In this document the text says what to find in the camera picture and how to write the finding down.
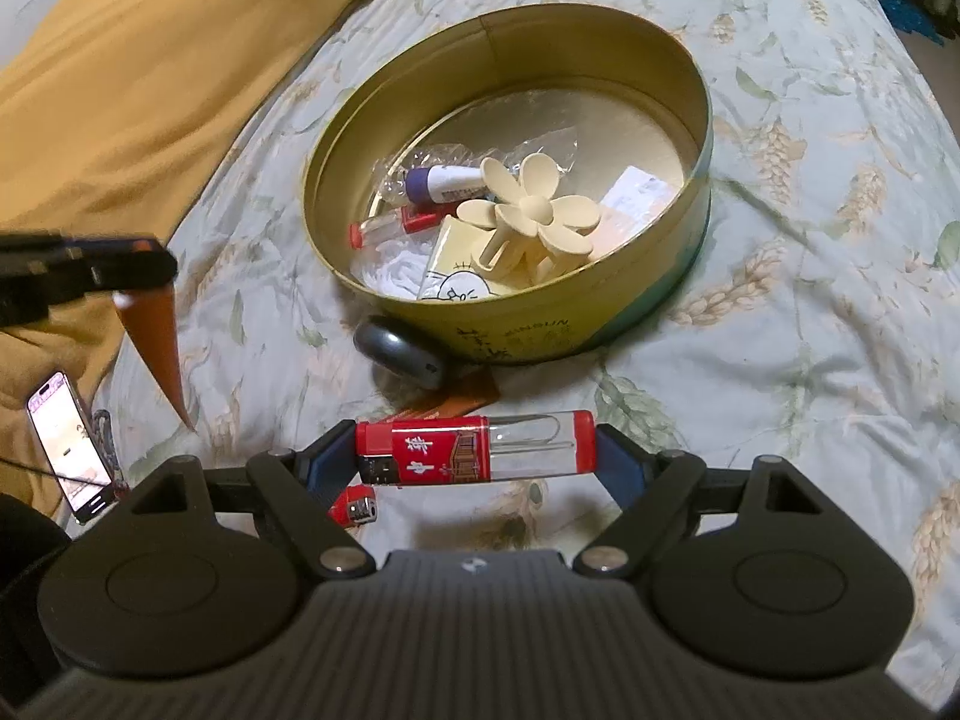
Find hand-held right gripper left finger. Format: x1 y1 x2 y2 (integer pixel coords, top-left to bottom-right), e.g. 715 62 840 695
112 420 376 581

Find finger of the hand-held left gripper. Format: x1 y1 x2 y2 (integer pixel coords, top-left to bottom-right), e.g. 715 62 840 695
0 246 179 327
0 231 160 268

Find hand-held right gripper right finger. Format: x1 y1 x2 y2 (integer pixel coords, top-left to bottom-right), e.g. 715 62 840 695
574 424 845 581

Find orange cosmetic tube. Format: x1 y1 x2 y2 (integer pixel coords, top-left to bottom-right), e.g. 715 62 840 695
111 281 197 434

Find large red clear lighter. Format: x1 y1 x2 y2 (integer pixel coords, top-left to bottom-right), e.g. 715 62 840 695
354 410 597 490

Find clear bag of cotton swabs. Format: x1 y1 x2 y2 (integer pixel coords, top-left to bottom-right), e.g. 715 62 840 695
358 244 440 299

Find pale yellow cartoon packet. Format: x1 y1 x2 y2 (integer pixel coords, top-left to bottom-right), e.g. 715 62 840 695
416 214 537 303

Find slim red clear lighter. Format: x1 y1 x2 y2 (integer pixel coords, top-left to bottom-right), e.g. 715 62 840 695
349 206 442 247

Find white pink rectangular packet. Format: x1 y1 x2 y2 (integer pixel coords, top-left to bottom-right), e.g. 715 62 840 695
592 165 680 260

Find cream flower hair claw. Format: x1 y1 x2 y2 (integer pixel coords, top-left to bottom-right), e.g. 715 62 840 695
456 152 605 290

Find purple white small tube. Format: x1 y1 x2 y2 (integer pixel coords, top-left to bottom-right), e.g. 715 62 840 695
403 163 487 205

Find round yellow floral tin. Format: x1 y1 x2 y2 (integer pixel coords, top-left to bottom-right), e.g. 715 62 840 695
301 2 713 367

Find small red lighter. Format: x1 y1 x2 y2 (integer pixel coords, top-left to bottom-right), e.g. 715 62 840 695
328 486 378 531

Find black glossy domed case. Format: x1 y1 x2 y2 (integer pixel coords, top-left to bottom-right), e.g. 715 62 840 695
352 313 453 392

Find brown orange sachet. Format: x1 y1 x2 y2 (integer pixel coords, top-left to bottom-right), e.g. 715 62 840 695
386 373 502 422

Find mustard yellow blanket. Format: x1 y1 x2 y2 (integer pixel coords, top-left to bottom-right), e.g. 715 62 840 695
0 0 451 522

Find smartphone with lit screen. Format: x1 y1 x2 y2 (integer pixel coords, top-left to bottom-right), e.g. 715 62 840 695
26 367 122 527

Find floral bed quilt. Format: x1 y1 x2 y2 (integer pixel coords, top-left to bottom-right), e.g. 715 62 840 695
97 0 960 691

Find blue patterned mat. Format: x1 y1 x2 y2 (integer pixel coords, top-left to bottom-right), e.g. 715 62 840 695
883 0 960 47

